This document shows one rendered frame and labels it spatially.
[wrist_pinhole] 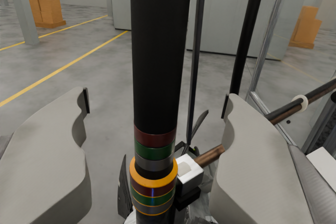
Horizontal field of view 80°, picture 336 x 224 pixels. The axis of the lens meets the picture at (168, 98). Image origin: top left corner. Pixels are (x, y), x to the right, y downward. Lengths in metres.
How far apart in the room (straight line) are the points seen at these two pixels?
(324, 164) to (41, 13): 8.46
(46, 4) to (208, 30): 5.46
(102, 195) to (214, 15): 4.77
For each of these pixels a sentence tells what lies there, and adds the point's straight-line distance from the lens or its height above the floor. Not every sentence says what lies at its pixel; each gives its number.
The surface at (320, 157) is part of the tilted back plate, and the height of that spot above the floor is 1.35.
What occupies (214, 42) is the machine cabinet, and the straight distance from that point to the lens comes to 5.78.
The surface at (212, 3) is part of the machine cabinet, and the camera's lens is 5.62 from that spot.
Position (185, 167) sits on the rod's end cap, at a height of 1.55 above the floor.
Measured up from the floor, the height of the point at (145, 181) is 1.57.
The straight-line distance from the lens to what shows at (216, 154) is 0.25.
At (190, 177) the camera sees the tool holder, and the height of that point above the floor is 1.55.
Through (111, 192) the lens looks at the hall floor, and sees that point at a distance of 2.11.
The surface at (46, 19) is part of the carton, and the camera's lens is 8.54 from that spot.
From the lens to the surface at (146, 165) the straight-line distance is 0.17.
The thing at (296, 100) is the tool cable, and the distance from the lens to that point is 0.40.
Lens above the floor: 1.72
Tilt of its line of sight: 30 degrees down
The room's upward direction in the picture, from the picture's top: 4 degrees clockwise
